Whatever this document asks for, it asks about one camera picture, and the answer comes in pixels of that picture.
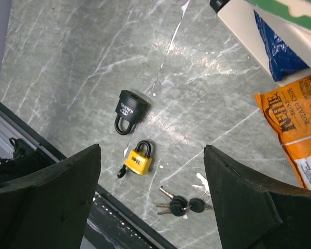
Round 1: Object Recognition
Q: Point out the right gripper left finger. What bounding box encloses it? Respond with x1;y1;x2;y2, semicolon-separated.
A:
0;144;101;248

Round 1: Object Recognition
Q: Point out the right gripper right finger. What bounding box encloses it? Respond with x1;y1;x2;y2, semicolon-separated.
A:
204;145;311;248

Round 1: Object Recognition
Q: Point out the three-tier shelf rack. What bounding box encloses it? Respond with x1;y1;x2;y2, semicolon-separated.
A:
209;1;311;86

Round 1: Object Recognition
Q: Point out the blue chips bag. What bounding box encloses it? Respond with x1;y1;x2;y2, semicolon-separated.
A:
254;11;308;81

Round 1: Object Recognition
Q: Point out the black padlock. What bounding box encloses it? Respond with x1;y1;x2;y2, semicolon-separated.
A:
114;90;148;135

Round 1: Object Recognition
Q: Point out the orange Kettle chips bag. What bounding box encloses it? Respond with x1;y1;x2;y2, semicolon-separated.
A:
255;74;311;190

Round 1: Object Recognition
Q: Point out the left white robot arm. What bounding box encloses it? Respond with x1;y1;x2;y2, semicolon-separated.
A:
0;137;55;184

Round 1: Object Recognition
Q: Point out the yellow padlock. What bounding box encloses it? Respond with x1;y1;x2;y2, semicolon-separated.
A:
117;140;152;178

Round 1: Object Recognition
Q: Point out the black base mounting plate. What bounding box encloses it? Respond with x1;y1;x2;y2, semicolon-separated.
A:
0;102;173;248

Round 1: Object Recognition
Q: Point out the sponge pack far left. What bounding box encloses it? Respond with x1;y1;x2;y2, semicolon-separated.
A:
247;0;311;31

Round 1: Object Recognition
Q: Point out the black key bunch on table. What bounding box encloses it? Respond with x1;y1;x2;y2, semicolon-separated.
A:
156;186;213;217

